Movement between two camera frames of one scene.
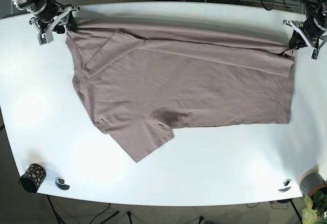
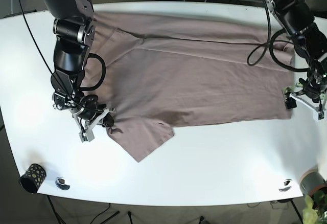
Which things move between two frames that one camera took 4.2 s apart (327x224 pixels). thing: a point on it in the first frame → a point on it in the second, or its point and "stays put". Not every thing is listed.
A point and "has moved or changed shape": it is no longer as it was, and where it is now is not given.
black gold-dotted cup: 32,178 stays put
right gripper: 313,30 → 311,93
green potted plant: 315,210 stays put
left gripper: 46,24 → 88,120
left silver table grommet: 60,182 stays put
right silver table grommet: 286,186 stays put
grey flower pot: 311,181 stays put
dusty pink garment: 139,80 has moved or changed shape
